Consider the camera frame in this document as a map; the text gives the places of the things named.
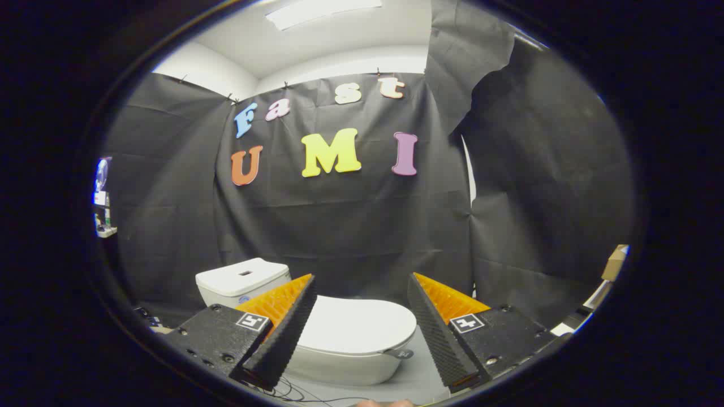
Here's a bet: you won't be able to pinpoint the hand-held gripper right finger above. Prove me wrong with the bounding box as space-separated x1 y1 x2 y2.
407 272 558 393

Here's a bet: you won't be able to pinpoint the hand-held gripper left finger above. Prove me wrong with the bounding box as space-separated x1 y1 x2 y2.
161 274 317 391

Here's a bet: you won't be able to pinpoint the white toilet lid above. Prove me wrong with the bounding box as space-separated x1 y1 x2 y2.
299 296 417 357

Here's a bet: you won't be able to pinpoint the white toilet bowl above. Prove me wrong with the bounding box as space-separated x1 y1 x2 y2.
286 336 416 387

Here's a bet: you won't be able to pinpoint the white toilet tank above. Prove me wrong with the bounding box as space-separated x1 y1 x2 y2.
196 258 291 309

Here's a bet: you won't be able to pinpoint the black backdrop cloth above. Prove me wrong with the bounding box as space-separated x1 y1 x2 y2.
105 0 634 330

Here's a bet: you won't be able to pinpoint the black electronic device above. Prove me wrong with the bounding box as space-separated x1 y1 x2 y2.
134 306 162 330

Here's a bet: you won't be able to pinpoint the white flat board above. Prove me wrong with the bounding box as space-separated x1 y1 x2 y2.
583 280 614 310

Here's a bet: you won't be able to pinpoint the cardboard box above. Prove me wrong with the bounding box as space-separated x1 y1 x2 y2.
601 244 630 282

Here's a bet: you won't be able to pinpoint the white cluttered shelf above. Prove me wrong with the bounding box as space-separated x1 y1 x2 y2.
93 157 118 239

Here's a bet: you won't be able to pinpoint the ceiling light panel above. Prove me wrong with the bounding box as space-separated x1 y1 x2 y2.
266 0 383 31

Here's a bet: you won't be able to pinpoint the thin black cables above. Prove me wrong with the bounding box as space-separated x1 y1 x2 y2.
243 376 368 405

